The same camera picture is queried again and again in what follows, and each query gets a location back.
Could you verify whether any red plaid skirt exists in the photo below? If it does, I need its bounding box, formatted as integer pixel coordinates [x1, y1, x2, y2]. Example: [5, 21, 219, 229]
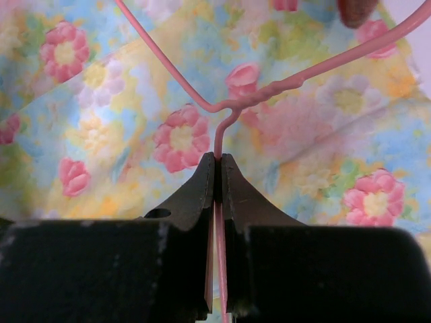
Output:
[337, 0, 378, 29]

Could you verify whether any pastel floral cloth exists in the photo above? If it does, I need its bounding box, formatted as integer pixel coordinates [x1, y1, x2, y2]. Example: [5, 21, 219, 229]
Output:
[0, 0, 431, 323]

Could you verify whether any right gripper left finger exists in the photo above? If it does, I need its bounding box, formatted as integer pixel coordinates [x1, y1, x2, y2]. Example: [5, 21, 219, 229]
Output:
[1, 153, 216, 322]

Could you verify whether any pink wire hanger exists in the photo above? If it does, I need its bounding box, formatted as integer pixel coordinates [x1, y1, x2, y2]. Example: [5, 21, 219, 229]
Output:
[114, 0, 431, 323]

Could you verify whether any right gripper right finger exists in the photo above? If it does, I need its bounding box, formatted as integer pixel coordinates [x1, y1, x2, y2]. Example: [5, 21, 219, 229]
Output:
[220, 154, 430, 322]

